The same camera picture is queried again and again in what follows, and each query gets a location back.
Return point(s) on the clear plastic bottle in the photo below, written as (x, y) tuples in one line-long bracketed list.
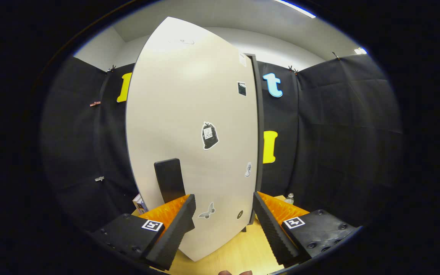
[(289, 198)]

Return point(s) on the beige shoe cabinet door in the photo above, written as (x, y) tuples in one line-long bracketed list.
[(189, 114)]

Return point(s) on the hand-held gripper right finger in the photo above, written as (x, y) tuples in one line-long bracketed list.
[(272, 233)]

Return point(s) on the grey shoe cabinet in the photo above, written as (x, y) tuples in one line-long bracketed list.
[(260, 114)]

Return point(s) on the red clip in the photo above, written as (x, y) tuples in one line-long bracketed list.
[(95, 103)]

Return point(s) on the silver clip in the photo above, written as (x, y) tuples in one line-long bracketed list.
[(99, 178)]

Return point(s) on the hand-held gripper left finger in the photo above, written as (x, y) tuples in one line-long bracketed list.
[(174, 236)]

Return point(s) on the long ceiling light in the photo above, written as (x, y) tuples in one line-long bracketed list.
[(294, 8)]

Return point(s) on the black backdrop cloth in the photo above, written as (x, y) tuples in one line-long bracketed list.
[(338, 133)]

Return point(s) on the small ceiling light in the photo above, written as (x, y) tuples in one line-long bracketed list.
[(360, 50)]

